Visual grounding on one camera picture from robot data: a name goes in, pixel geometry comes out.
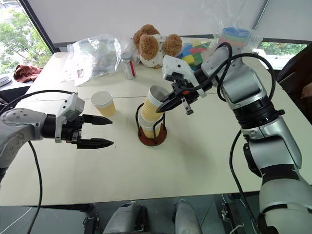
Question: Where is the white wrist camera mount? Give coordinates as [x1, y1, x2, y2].
[162, 55, 208, 98]
[54, 92, 86, 143]

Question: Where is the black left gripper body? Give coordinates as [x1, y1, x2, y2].
[61, 114, 85, 149]

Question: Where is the clear plastic zip bag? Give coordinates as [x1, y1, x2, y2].
[66, 33, 123, 87]

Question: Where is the grey rounded shape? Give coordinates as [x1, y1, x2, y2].
[103, 200, 148, 234]
[172, 199, 203, 234]

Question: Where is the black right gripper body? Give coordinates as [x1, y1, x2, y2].
[170, 77, 199, 116]

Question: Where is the brown and white plush toy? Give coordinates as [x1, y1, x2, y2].
[132, 24, 183, 69]

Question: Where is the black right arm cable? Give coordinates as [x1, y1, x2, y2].
[182, 41, 277, 234]

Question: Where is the black wire cup holder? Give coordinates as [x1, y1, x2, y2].
[135, 102, 169, 147]

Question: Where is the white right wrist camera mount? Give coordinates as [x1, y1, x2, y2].
[162, 55, 208, 98]

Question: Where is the yellow ribbed paper cup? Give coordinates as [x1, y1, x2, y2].
[138, 114, 162, 128]
[139, 123, 163, 140]
[142, 85, 172, 122]
[90, 90, 117, 117]

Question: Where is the clear bag of coloured blocks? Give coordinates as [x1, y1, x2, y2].
[175, 36, 220, 72]

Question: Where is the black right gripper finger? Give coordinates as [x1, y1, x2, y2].
[161, 90, 177, 103]
[156, 96, 184, 114]

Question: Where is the black table clamp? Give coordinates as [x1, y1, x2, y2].
[221, 194, 247, 234]
[82, 215, 101, 234]

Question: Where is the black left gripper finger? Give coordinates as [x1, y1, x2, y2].
[81, 114, 114, 126]
[77, 137, 115, 150]

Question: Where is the clear jar with red label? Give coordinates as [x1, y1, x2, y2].
[120, 52, 137, 80]

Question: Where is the black window frame bar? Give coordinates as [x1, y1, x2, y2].
[19, 0, 55, 53]

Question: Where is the dark brown chair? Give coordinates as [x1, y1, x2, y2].
[276, 43, 312, 106]

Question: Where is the dark red cloth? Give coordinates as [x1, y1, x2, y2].
[13, 64, 44, 84]

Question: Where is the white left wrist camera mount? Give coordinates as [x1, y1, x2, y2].
[54, 92, 86, 143]

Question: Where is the bagged stack of coloured cups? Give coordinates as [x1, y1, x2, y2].
[214, 23, 263, 54]

